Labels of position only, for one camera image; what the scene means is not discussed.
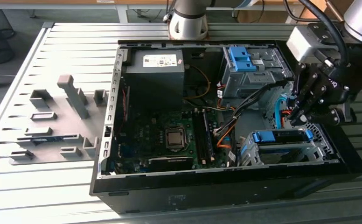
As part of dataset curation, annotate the blue plastic latch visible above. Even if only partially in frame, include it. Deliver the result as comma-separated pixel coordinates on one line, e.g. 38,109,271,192
229,47,258,72

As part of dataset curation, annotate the grey power supply unit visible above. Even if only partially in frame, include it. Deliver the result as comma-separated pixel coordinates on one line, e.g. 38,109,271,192
125,49,186,112

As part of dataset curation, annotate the blue wire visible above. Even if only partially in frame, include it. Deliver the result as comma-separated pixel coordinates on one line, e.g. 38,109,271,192
274,93,294,129

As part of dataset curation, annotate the orange flat wire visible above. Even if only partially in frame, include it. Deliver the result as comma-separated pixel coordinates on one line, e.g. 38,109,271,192
217,127,237,149

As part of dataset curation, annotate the metal disk bay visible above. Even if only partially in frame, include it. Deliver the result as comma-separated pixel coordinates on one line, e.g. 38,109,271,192
238,127,324,167

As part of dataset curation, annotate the black PC case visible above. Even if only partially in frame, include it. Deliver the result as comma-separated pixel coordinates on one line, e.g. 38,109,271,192
89,39,362,214

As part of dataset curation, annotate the installed RAM stick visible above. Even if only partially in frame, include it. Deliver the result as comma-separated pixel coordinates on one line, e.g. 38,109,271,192
201,109,217,161

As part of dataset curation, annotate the silver CPU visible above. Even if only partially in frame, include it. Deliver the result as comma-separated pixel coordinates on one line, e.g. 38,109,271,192
166,132,183,145

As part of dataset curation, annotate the case fan with red wire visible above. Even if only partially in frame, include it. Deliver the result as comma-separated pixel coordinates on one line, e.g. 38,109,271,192
119,76,133,123

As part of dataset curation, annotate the CPU socket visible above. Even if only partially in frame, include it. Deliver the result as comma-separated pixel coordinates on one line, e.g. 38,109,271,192
162,126,190,153

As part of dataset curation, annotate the black wire bundle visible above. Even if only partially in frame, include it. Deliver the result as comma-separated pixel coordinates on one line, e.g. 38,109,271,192
229,80,294,122

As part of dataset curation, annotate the green motherboard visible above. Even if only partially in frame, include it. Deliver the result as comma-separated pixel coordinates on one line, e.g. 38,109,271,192
118,109,231,173

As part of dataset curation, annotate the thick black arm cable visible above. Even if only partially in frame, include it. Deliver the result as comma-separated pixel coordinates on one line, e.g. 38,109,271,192
296,0,350,66

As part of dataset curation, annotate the orange and black wire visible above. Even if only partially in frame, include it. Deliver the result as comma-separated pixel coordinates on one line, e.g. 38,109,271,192
279,109,294,128

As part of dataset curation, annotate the metal drive cage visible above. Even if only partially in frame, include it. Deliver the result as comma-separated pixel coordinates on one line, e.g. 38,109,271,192
219,46,295,100

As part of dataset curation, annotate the grey parts rack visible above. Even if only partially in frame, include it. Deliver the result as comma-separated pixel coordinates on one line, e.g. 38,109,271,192
7,74,110,165

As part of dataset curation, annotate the hard disk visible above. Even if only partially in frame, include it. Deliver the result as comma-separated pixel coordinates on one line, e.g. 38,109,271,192
238,130,314,161

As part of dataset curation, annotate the yellow wire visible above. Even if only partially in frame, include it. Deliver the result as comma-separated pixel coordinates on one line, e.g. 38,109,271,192
182,65,211,101

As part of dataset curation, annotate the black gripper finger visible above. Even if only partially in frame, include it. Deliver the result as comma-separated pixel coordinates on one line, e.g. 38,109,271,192
293,63,327,115
289,104,355,126

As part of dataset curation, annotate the black RAM slot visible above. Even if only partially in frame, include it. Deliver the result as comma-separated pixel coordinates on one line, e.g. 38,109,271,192
190,108,209,164

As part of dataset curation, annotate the black graphics card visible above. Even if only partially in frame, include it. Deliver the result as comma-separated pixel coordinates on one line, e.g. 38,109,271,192
147,156,194,172

